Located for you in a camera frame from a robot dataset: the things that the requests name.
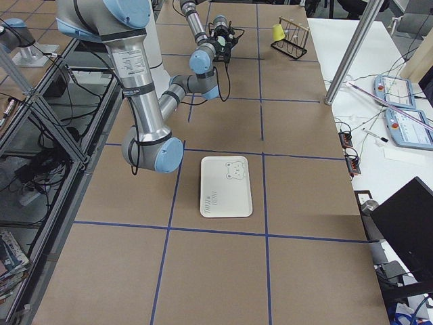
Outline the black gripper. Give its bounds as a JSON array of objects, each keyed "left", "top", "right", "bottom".
[{"left": 208, "top": 20, "right": 244, "bottom": 63}]

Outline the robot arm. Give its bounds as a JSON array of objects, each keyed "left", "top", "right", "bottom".
[
  {"left": 57, "top": 1, "right": 186, "bottom": 173},
  {"left": 159, "top": 1, "right": 244, "bottom": 121}
]

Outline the yellow plastic cup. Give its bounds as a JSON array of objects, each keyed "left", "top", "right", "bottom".
[{"left": 272, "top": 24, "right": 285, "bottom": 42}]

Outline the white bear print tray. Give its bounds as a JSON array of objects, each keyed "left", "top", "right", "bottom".
[{"left": 200, "top": 156, "right": 253, "bottom": 218}]

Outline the upper orange connector block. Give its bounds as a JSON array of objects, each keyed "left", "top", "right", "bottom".
[{"left": 338, "top": 131, "right": 352, "bottom": 149}]

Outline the orange connector block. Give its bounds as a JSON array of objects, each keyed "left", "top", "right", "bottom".
[
  {"left": 338, "top": 131, "right": 352, "bottom": 149},
  {"left": 344, "top": 154, "right": 361, "bottom": 177}
]

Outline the lower orange connector block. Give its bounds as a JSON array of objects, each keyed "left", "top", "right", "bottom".
[{"left": 344, "top": 154, "right": 361, "bottom": 177}]

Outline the upper teach pendant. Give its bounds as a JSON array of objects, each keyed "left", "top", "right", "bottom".
[{"left": 373, "top": 74, "right": 416, "bottom": 109}]

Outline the teach pendant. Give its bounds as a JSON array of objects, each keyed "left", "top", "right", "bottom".
[
  {"left": 385, "top": 108, "right": 432, "bottom": 151},
  {"left": 373, "top": 74, "right": 416, "bottom": 109}
]

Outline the black marker pen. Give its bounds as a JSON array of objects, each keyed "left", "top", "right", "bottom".
[{"left": 362, "top": 128, "right": 389, "bottom": 143}]

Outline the lower teach pendant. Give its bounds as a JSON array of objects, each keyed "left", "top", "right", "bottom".
[{"left": 385, "top": 108, "right": 432, "bottom": 151}]

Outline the black laptop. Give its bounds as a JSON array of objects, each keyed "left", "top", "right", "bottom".
[{"left": 371, "top": 177, "right": 432, "bottom": 282}]

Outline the stack of magazines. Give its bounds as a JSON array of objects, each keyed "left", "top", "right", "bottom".
[{"left": 1, "top": 229, "right": 30, "bottom": 303}]

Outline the black wire cup rack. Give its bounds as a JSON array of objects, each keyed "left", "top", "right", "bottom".
[{"left": 271, "top": 16, "right": 310, "bottom": 60}]

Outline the aluminium frame post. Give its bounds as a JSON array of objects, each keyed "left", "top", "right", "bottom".
[{"left": 325, "top": 0, "right": 384, "bottom": 105}]

